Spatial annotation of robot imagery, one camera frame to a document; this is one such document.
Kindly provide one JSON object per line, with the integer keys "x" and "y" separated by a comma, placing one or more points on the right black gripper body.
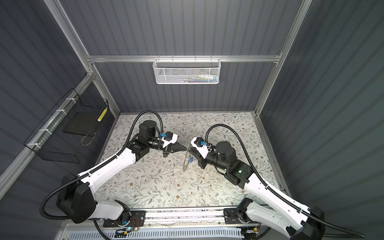
{"x": 203, "y": 162}

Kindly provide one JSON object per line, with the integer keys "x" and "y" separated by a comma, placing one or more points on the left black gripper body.
{"x": 166, "y": 152}

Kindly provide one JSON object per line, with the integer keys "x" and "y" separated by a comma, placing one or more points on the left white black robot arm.
{"x": 77, "y": 200}

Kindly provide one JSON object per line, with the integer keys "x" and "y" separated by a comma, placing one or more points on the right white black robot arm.
{"x": 223, "y": 157}

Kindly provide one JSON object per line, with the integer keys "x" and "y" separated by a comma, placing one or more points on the white perforated vent strip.
{"x": 176, "y": 234}

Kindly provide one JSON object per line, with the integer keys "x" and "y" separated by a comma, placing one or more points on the white tube in basket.
{"x": 208, "y": 78}

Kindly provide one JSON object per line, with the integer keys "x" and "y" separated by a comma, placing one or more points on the yellow marker pen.
{"x": 103, "y": 113}

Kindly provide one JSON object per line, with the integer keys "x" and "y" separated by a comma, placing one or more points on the black foam pad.
{"x": 82, "y": 124}

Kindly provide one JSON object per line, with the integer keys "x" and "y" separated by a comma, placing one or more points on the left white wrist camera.
{"x": 168, "y": 138}

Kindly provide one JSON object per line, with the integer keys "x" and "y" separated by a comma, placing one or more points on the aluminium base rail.
{"x": 203, "y": 217}

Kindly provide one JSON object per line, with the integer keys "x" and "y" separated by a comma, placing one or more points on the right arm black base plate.
{"x": 232, "y": 217}

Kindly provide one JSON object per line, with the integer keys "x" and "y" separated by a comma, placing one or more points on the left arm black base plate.
{"x": 127, "y": 219}

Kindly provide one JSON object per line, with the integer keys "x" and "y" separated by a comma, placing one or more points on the white wire mesh basket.
{"x": 185, "y": 73}

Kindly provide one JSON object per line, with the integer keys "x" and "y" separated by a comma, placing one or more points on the black wire basket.
{"x": 68, "y": 134}

